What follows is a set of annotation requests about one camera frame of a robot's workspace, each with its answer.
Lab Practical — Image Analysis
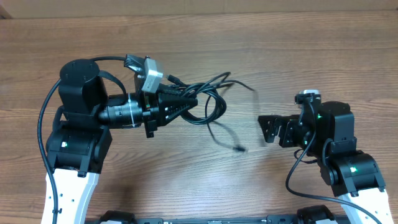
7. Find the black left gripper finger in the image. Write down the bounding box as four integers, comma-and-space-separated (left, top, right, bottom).
157, 93, 198, 126
160, 85, 182, 96

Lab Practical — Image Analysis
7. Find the thin black USB cable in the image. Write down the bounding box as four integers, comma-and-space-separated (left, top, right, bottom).
203, 79, 268, 153

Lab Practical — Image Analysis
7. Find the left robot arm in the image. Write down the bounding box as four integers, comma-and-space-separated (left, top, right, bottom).
39, 55, 198, 223

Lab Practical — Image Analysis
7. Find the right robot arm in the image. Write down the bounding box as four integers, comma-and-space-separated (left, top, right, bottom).
258, 98, 393, 223

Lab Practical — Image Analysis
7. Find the right camera cable black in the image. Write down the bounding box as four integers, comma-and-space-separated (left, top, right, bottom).
285, 95, 383, 224

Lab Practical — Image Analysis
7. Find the camera cable black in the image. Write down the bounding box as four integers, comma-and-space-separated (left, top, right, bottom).
37, 57, 140, 223
285, 95, 383, 224

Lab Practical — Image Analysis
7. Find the left camera cable black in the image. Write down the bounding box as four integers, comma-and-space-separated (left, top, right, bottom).
37, 57, 140, 223

